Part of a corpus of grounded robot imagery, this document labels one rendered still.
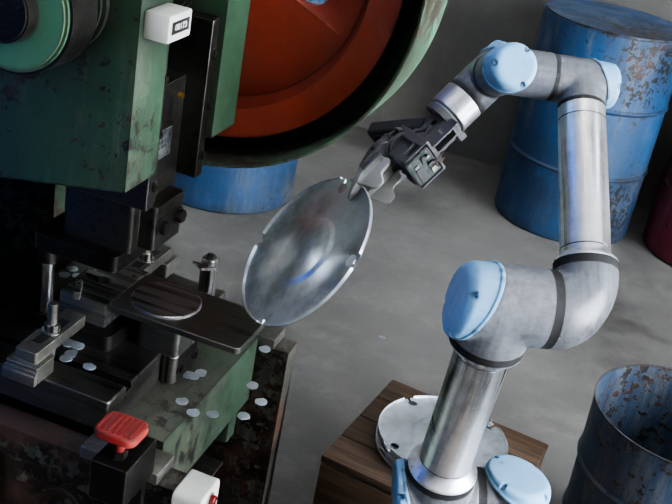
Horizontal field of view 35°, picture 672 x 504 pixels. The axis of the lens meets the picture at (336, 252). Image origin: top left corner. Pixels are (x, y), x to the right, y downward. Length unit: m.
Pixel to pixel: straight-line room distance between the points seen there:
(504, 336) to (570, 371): 2.04
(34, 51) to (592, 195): 0.82
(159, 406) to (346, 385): 1.38
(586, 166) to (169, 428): 0.80
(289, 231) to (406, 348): 1.62
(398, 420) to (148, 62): 1.13
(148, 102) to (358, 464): 1.01
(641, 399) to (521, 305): 1.28
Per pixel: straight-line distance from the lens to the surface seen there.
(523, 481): 1.81
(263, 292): 1.81
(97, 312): 1.88
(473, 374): 1.58
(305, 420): 2.99
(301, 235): 1.81
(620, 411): 2.74
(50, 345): 1.80
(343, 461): 2.29
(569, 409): 3.35
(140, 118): 1.59
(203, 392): 1.90
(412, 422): 2.39
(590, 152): 1.65
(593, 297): 1.54
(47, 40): 1.46
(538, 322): 1.51
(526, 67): 1.67
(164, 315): 1.84
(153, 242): 1.80
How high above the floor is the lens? 1.73
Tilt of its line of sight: 26 degrees down
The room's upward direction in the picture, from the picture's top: 11 degrees clockwise
